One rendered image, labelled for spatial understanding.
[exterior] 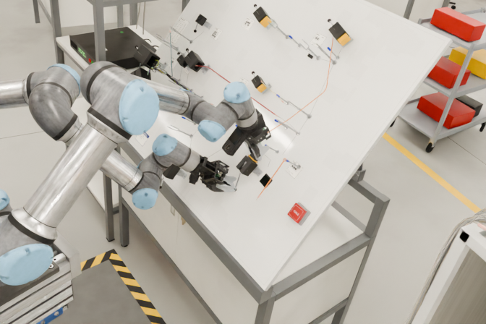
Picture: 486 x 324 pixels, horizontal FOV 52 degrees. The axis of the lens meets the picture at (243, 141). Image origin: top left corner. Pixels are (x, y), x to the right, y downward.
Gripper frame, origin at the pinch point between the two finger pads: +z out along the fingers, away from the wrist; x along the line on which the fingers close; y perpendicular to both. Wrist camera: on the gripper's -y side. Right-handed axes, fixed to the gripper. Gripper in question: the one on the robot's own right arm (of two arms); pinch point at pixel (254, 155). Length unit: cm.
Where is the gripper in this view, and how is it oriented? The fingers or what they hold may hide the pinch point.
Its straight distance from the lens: 176.2
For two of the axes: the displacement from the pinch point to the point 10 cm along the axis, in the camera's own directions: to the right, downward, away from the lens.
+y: 8.1, -5.6, 1.6
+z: 2.4, 5.6, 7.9
